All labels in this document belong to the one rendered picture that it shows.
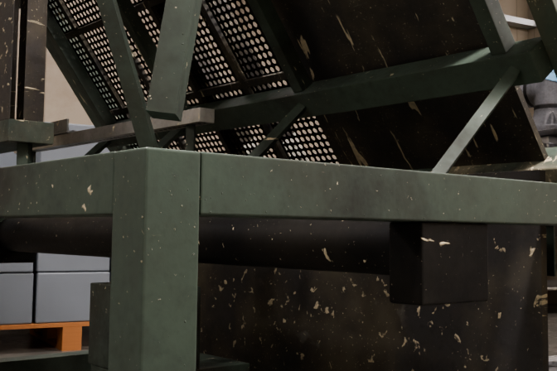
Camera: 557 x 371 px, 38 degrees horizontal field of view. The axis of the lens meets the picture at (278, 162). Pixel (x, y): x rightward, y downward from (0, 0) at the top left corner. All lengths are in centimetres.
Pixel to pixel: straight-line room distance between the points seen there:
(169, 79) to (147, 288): 29
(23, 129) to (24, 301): 223
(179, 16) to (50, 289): 370
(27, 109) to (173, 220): 166
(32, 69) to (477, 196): 164
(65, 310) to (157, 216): 373
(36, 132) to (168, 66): 154
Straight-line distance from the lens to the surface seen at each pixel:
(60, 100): 619
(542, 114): 299
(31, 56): 276
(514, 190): 169
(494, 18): 193
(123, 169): 115
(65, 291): 480
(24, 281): 475
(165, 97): 114
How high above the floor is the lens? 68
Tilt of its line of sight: 5 degrees up
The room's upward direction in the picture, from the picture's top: 1 degrees clockwise
